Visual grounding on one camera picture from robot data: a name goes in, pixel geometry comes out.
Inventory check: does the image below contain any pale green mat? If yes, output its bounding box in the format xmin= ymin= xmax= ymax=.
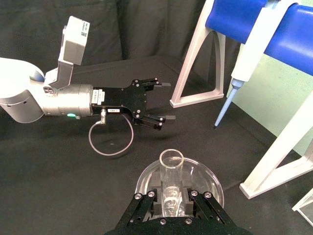
xmin=229 ymin=44 xmax=313 ymax=158

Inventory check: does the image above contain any black table cloth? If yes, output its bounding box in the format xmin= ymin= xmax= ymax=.
xmin=0 ymin=0 xmax=313 ymax=235

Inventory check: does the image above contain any white pipette stand frame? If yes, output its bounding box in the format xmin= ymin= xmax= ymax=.
xmin=169 ymin=0 xmax=313 ymax=199

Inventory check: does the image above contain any clear plastic case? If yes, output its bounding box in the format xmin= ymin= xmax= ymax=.
xmin=291 ymin=188 xmax=313 ymax=235

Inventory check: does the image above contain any clear round glass dish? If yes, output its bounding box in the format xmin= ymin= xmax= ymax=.
xmin=135 ymin=156 xmax=224 ymax=217

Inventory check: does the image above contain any white pipette with blue tip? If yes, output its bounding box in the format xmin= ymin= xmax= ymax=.
xmin=214 ymin=0 xmax=306 ymax=129

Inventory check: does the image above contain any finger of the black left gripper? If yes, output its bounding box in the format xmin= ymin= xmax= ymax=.
xmin=133 ymin=113 xmax=177 ymax=132
xmin=133 ymin=77 xmax=172 ymax=90

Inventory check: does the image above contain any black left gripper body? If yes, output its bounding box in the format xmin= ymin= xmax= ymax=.
xmin=91 ymin=79 xmax=148 ymax=121

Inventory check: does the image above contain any clear glass test tube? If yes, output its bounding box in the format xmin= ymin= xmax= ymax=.
xmin=159 ymin=149 xmax=185 ymax=218

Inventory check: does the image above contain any blue cylinder stand bar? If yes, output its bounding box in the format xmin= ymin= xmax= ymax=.
xmin=205 ymin=0 xmax=313 ymax=77

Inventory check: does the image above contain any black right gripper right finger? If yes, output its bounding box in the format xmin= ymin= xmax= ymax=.
xmin=181 ymin=170 xmax=236 ymax=225

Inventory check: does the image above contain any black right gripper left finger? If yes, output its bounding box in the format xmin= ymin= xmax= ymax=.
xmin=116 ymin=170 xmax=164 ymax=229

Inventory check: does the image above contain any thin grey looped cable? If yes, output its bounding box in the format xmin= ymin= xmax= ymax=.
xmin=88 ymin=108 xmax=135 ymax=158

